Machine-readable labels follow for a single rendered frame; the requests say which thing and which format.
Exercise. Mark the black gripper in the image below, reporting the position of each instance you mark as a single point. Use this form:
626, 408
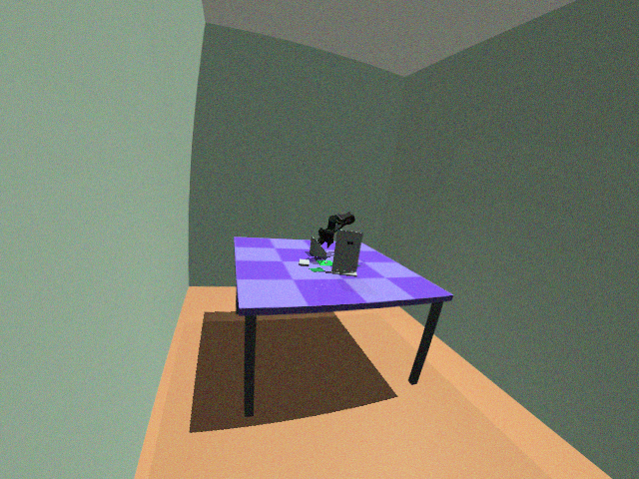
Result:
329, 236

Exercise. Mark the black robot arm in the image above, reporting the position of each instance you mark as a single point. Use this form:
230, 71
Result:
340, 220

